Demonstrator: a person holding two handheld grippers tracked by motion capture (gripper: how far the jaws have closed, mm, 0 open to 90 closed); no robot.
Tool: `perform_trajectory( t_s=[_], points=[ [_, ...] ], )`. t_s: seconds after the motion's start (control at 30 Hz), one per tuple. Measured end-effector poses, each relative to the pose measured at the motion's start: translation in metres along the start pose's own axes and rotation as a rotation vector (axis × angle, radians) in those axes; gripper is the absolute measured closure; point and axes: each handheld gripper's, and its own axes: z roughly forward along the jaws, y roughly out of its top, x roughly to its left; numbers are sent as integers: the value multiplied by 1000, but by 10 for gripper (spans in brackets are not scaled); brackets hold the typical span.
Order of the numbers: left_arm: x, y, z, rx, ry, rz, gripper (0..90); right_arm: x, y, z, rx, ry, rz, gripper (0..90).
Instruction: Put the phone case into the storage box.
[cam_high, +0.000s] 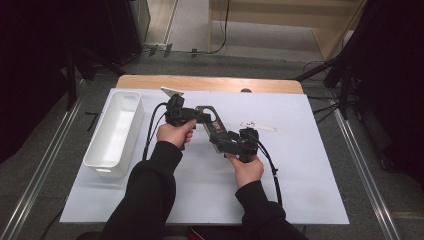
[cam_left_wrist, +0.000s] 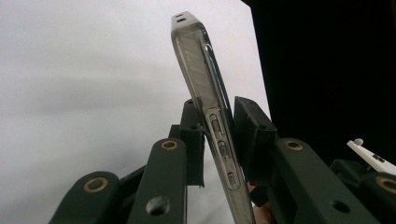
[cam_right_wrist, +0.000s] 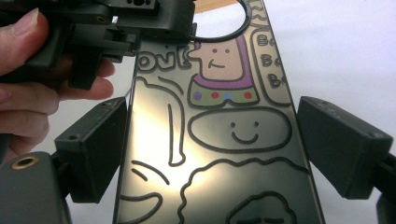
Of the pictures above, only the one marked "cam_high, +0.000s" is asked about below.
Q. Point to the person's right hand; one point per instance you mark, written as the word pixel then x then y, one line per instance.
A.
pixel 246 173

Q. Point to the white plastic bin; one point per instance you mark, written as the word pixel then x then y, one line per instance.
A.
pixel 116 133

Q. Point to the metal floor rail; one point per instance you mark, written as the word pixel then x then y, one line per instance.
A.
pixel 366 180
pixel 36 180

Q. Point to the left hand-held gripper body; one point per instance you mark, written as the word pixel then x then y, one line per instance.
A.
pixel 176 111

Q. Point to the person's lap dark clothing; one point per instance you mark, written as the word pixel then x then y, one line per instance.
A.
pixel 223 234

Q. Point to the person's left hand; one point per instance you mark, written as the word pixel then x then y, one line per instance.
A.
pixel 173 135

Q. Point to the black cabinet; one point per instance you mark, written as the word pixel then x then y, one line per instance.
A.
pixel 123 30

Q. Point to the dark curtain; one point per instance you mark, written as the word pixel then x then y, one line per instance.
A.
pixel 26 66
pixel 400 83

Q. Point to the red cloth piece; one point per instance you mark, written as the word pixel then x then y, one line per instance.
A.
pixel 196 234

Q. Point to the wooden table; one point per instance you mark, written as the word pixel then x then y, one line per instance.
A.
pixel 213 83

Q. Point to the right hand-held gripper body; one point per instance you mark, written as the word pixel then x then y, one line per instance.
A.
pixel 248 143

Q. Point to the black metal stand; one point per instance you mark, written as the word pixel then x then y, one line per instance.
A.
pixel 345 90
pixel 71 83

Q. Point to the light wooden frame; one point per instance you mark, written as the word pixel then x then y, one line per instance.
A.
pixel 283 13

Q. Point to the patterned phone case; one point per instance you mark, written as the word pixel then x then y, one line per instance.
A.
pixel 216 128

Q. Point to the dark round table grommet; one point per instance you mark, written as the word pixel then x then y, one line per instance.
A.
pixel 246 90

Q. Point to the white table board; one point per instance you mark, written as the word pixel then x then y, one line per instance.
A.
pixel 316 173

